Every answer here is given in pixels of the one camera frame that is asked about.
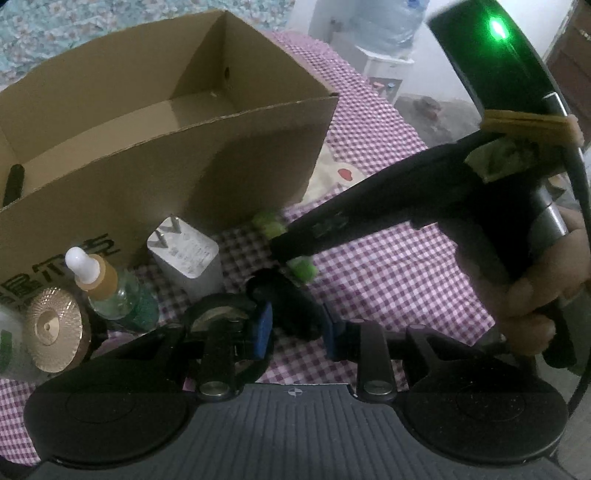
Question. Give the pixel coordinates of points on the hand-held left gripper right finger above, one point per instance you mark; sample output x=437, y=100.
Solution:
x=333, y=340

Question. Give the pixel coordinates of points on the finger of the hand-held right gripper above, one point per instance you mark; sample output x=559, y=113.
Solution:
x=369, y=221
x=369, y=198

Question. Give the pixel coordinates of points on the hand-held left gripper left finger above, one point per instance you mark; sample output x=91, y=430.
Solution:
x=262, y=330

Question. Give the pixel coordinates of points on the black car key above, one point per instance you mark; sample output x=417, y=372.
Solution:
x=286, y=300

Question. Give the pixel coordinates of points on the white charger plug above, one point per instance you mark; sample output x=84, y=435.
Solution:
x=189, y=263

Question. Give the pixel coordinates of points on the brown cardboard box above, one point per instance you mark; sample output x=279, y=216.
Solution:
x=207, y=166

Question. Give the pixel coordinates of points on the gold ribbed round cap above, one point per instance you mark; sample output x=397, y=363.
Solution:
x=51, y=328

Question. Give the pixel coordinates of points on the person's right hand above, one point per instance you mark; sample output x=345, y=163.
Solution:
x=526, y=309

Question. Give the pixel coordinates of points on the brown wooden door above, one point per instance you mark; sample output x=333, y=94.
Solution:
x=572, y=69

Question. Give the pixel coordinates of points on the black cylinder tube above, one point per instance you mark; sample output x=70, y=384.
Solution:
x=13, y=184

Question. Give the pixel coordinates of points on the teal floral cloth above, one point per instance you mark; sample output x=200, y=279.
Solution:
x=92, y=18

